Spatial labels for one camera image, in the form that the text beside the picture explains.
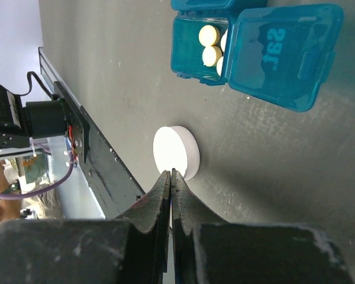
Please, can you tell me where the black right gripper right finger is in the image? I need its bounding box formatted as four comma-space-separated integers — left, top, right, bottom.
171, 170, 353, 283

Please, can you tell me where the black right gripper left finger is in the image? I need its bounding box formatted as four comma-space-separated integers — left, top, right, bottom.
0, 172, 170, 283

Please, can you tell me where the white bottle cap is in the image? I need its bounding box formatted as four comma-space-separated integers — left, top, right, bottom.
153, 126, 201, 180

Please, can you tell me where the teal pill organizer box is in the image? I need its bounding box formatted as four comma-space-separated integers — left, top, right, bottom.
170, 1, 344, 112

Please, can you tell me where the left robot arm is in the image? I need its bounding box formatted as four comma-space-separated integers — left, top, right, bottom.
0, 71, 70, 153

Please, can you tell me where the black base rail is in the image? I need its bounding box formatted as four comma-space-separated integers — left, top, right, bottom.
38, 48, 145, 219

